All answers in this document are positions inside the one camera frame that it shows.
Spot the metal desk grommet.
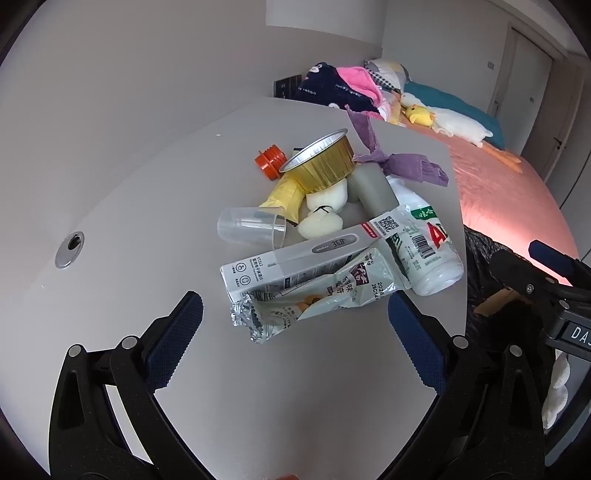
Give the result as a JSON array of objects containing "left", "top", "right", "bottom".
[{"left": 55, "top": 232, "right": 85, "bottom": 269}]

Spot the yellow duck plush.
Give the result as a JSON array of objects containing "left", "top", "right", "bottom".
[{"left": 401, "top": 104, "right": 437, "bottom": 127}]

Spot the brown cardboard piece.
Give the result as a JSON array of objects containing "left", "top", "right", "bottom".
[{"left": 473, "top": 288, "right": 532, "bottom": 317}]

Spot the yellow knitted cloth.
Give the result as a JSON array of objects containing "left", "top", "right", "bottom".
[{"left": 386, "top": 92, "right": 407, "bottom": 125}]

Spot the black trash bag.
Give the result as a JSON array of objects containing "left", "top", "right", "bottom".
[{"left": 462, "top": 224, "right": 555, "bottom": 370}]

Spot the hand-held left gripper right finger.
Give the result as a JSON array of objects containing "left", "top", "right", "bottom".
[{"left": 369, "top": 292, "right": 548, "bottom": 480}]

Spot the grey cardboard tube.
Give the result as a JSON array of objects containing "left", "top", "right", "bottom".
[{"left": 347, "top": 162, "right": 400, "bottom": 217}]

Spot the checkered pillow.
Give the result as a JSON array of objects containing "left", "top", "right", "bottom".
[{"left": 364, "top": 58, "right": 409, "bottom": 90}]

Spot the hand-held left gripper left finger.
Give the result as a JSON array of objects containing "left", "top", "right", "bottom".
[{"left": 48, "top": 291, "right": 208, "bottom": 480}]

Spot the clear plastic cup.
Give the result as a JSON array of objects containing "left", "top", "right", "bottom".
[{"left": 217, "top": 206, "right": 288, "bottom": 250}]

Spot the purple crumpled cloth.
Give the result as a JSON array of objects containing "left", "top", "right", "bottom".
[{"left": 345, "top": 105, "right": 450, "bottom": 188}]

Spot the teal pillow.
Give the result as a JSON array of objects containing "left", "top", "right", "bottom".
[{"left": 403, "top": 80, "right": 502, "bottom": 151}]

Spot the white grey thermometer box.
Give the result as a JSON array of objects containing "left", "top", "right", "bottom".
[{"left": 220, "top": 210, "right": 402, "bottom": 301}]

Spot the grey door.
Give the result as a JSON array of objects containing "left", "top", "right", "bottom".
[
  {"left": 487, "top": 23, "right": 555, "bottom": 121},
  {"left": 522, "top": 51, "right": 587, "bottom": 185}
]

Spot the yellow paper wrapper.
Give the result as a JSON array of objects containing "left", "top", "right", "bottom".
[{"left": 259, "top": 178, "right": 308, "bottom": 222}]

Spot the silver snack wrapper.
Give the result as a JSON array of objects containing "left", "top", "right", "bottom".
[{"left": 229, "top": 247, "right": 411, "bottom": 344}]

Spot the orange bottle cap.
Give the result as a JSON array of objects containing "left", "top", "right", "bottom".
[{"left": 254, "top": 145, "right": 287, "bottom": 181}]

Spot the gold foil cup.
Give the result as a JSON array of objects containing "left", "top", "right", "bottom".
[{"left": 279, "top": 130, "right": 356, "bottom": 195}]

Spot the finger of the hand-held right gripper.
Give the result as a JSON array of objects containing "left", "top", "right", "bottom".
[
  {"left": 489, "top": 249, "right": 575, "bottom": 306},
  {"left": 529, "top": 239, "right": 591, "bottom": 283}
]

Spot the pink fleece blanket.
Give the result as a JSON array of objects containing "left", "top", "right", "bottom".
[{"left": 336, "top": 66, "right": 386, "bottom": 116}]

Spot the pink bedsheet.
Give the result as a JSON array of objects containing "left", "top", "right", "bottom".
[{"left": 397, "top": 113, "right": 580, "bottom": 282}]

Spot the white goose plush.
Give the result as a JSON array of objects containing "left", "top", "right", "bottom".
[{"left": 399, "top": 91, "right": 522, "bottom": 174}]

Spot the white milk bottle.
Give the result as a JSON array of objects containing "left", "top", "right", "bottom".
[{"left": 379, "top": 175, "right": 464, "bottom": 297}]

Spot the navy printed blanket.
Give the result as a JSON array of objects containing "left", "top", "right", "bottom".
[{"left": 292, "top": 62, "right": 384, "bottom": 121}]

